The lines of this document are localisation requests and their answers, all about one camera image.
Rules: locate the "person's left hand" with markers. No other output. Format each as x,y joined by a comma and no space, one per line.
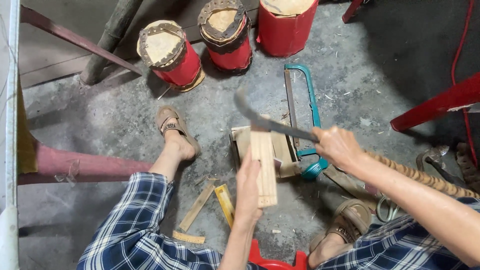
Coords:
247,195

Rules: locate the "person's right hand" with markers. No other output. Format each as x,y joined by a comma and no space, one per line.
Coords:
337,147

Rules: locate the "person's right fingers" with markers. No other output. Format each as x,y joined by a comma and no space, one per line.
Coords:
321,144

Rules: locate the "dark curved machete knife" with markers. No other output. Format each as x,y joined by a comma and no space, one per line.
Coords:
270,122

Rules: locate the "bamboo slat piece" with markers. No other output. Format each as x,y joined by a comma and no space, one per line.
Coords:
263,165

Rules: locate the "teal hacksaw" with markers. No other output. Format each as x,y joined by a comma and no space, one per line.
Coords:
305,120

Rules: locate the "wooden chopping block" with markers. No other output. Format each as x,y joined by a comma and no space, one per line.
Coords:
283,152

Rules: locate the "flat wooden board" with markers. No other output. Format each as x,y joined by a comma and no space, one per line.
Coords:
350,187

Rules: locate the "brown right sandal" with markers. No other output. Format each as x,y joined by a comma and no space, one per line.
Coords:
347,221

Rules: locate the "brown sandal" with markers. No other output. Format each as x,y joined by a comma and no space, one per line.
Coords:
347,221
176,129

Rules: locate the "metal scissors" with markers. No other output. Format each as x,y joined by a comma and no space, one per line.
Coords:
386,210

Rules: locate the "yellow bamboo strip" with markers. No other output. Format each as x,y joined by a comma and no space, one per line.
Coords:
225,204

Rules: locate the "red drum with plain skin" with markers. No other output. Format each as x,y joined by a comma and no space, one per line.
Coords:
285,26

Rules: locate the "red plastic stool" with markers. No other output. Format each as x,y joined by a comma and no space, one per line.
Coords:
277,260

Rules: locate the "red wooden leg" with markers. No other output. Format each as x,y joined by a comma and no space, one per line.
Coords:
351,9

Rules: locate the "flat bamboo strip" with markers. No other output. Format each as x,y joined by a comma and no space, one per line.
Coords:
197,206

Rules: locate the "red drum with studded rim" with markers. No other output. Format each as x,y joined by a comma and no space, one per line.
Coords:
170,52
227,35

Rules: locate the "brown left sandal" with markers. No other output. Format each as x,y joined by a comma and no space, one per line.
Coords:
176,129

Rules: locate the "short pale bamboo strip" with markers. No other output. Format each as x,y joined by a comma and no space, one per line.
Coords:
188,237

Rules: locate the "blue plaid trousers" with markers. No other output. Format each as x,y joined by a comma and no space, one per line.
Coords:
150,232

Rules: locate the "thick bamboo pole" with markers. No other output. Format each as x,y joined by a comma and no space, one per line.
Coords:
108,41

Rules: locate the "pink painted pipe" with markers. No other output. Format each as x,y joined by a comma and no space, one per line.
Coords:
82,165

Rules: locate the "dark red metal bar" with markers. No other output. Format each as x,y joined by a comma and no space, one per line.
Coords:
75,39

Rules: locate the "white metal post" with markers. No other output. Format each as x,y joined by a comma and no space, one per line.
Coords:
11,142

